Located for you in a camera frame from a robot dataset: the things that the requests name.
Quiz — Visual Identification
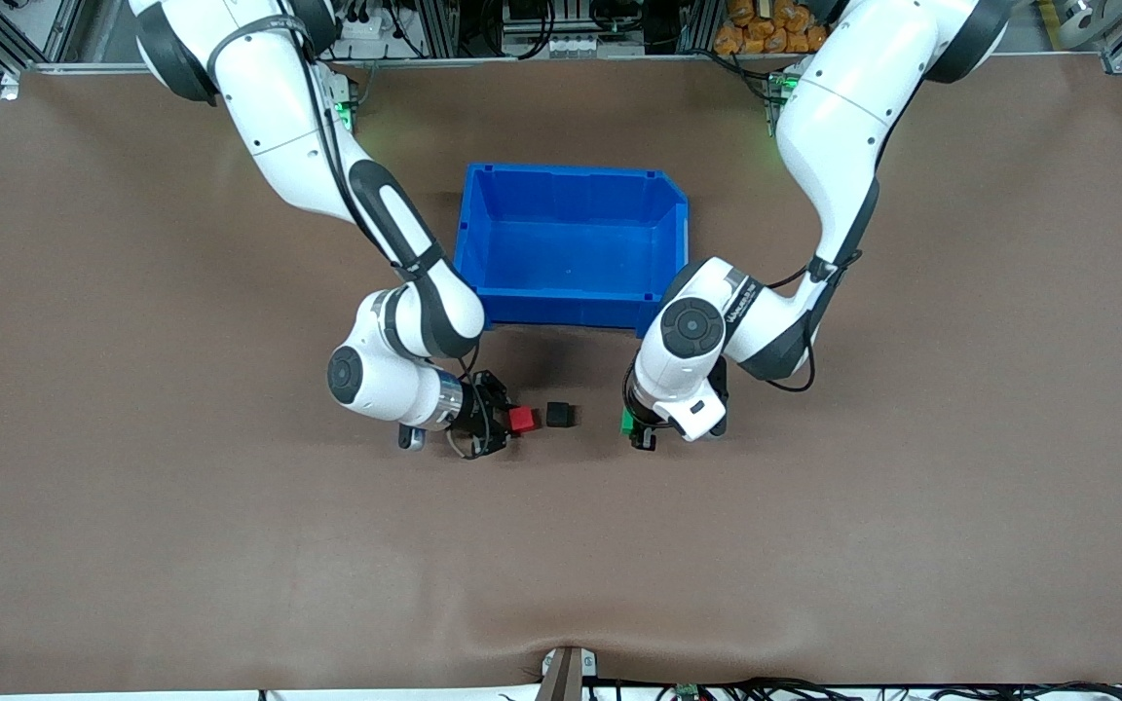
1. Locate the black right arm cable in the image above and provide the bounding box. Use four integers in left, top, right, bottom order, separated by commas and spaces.
206, 15, 450, 278

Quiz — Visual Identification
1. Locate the brown table mat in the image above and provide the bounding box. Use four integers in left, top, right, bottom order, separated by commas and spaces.
0, 54, 1122, 697

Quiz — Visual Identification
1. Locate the orange packaged goods pile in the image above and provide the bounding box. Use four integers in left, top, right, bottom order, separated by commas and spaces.
714, 0, 832, 56

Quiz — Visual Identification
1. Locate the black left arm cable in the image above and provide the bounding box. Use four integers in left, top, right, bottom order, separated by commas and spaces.
761, 248, 864, 393

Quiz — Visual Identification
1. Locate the white power strip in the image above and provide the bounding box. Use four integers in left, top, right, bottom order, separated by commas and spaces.
339, 8, 398, 61

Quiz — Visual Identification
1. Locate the black electronics box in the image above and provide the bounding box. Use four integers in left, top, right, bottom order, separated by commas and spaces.
501, 0, 625, 59

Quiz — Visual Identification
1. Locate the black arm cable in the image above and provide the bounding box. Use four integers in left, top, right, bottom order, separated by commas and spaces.
206, 15, 450, 278
761, 248, 864, 393

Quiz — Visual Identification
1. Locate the blue plastic storage bin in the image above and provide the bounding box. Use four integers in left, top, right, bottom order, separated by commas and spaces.
452, 163, 692, 339

